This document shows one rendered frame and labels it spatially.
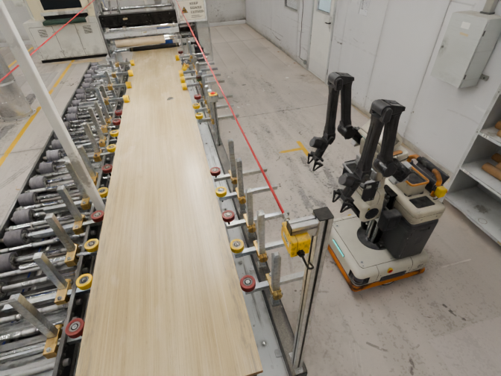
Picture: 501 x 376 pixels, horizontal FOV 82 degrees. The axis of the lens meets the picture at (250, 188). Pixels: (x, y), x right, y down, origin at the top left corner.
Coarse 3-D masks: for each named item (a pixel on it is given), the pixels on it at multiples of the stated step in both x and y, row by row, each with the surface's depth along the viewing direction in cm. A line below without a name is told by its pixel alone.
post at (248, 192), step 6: (246, 192) 169; (252, 192) 169; (246, 198) 174; (252, 198) 172; (246, 204) 178; (252, 204) 175; (252, 210) 179; (252, 216) 182; (252, 222) 185; (252, 234) 193
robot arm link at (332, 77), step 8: (336, 72) 169; (328, 80) 171; (344, 80) 165; (352, 80) 167; (344, 88) 170; (344, 96) 174; (344, 104) 178; (344, 112) 181; (344, 120) 185; (352, 128) 187; (344, 136) 189; (352, 136) 191
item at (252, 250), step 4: (280, 240) 175; (268, 244) 173; (272, 244) 173; (276, 244) 173; (280, 244) 173; (284, 244) 174; (244, 248) 171; (248, 248) 171; (252, 248) 171; (268, 248) 173; (272, 248) 174; (240, 252) 169; (244, 252) 169; (248, 252) 170; (252, 252) 171; (236, 256) 169; (240, 256) 170
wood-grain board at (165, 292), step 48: (144, 96) 338; (144, 144) 254; (192, 144) 251; (144, 192) 203; (192, 192) 201; (144, 240) 170; (192, 240) 168; (96, 288) 147; (144, 288) 146; (192, 288) 145; (240, 288) 144; (96, 336) 128; (144, 336) 127; (192, 336) 127; (240, 336) 126
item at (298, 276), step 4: (300, 272) 156; (284, 276) 154; (288, 276) 154; (292, 276) 154; (296, 276) 154; (300, 276) 154; (280, 280) 153; (284, 280) 152; (288, 280) 152; (292, 280) 154; (296, 280) 155; (256, 284) 151; (260, 284) 151; (264, 284) 151; (268, 284) 151; (280, 284) 153; (256, 288) 149; (260, 288) 150; (264, 288) 151; (268, 288) 152; (248, 292) 150; (252, 292) 150
